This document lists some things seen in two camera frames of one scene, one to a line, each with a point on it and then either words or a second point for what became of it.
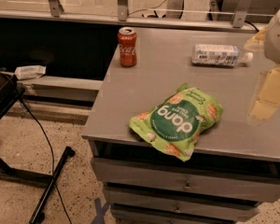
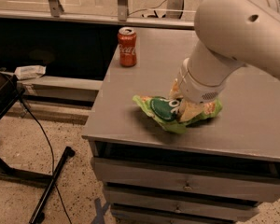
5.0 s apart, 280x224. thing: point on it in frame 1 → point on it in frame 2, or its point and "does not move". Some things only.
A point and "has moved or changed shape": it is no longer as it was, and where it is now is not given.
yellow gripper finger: x=258 y=42 → x=175 y=91
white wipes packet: x=27 y=72 does not move
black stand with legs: x=6 y=92 does not move
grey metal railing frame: x=242 y=20 does not move
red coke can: x=127 y=36 does not move
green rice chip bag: x=175 y=125 has moved or changed shape
